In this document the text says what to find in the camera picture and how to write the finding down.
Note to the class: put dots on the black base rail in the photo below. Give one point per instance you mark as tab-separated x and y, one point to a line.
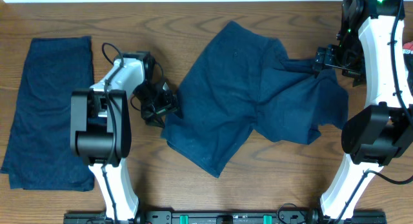
284	216

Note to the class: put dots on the dark navy garment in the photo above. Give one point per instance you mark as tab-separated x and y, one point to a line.
38	155

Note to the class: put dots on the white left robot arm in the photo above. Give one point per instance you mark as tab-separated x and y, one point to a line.
100	129

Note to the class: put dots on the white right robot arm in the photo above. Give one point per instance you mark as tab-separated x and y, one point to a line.
370	51

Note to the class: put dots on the dark blue shorts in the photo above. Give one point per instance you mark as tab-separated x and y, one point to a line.
244	82

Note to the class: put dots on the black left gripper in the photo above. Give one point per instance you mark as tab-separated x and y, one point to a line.
158	107

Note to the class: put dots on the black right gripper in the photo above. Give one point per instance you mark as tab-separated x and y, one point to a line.
326	57

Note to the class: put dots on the red black clothes pile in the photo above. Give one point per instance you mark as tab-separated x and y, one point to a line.
407	54

